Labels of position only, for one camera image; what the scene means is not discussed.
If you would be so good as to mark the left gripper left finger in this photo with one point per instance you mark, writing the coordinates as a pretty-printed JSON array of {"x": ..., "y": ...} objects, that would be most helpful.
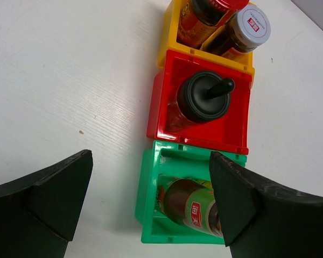
[{"x": 39, "y": 212}]

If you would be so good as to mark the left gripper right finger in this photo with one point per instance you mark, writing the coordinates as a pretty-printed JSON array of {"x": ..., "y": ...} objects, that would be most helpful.
[{"x": 262, "y": 218}]

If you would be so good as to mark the green label sauce bottle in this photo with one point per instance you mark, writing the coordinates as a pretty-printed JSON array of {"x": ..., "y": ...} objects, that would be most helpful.
[{"x": 189, "y": 202}]

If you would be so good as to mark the black lid spice grinder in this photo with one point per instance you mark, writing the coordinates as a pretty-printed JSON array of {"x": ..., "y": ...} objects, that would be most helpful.
[{"x": 203, "y": 97}]

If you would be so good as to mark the white lid sauce jar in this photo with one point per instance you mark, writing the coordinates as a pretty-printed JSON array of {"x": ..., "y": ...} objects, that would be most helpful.
[{"x": 242, "y": 34}]

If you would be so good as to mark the red lid chili sauce jar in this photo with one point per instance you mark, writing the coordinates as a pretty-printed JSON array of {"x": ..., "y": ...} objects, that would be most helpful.
[{"x": 199, "y": 19}]

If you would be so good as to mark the red plastic bin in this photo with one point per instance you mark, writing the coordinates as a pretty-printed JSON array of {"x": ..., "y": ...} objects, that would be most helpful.
[{"x": 228, "y": 133}]

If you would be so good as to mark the green plastic bin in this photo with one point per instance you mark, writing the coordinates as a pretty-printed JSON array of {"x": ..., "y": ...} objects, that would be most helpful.
[{"x": 175, "y": 160}]

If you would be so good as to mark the yellow plastic bin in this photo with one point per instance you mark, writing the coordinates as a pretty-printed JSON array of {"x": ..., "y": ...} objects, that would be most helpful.
[{"x": 169, "y": 41}]

